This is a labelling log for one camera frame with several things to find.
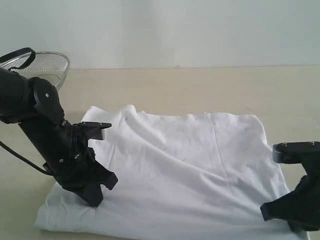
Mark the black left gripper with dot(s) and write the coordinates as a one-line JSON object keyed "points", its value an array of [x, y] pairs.
{"points": [[83, 175]]}

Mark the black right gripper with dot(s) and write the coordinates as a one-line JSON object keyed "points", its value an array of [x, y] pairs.
{"points": [[300, 208]]}

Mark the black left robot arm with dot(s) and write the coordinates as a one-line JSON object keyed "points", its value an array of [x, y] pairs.
{"points": [[34, 104]]}

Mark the metal mesh basket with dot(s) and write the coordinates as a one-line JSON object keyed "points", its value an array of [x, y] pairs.
{"points": [[49, 65]]}

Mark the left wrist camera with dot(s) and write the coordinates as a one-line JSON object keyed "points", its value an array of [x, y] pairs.
{"points": [[84, 131]]}

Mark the white t-shirt red print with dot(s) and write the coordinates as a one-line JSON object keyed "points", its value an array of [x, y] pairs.
{"points": [[192, 177]]}

